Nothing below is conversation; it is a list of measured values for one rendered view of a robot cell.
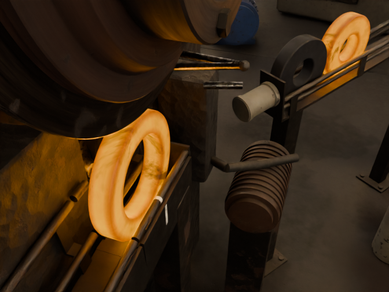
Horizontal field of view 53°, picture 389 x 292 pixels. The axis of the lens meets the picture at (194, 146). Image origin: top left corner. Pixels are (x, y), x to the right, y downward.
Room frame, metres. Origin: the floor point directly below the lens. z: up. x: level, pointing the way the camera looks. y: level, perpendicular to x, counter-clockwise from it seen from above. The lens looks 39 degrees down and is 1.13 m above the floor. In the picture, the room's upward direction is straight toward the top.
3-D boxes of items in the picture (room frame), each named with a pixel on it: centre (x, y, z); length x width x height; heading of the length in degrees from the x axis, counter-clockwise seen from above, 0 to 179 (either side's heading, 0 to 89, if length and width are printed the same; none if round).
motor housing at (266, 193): (0.67, -0.16, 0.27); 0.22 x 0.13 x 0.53; 161
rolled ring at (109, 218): (0.40, 0.08, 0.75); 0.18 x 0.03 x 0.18; 160
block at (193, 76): (0.63, 0.01, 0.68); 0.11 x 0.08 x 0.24; 71
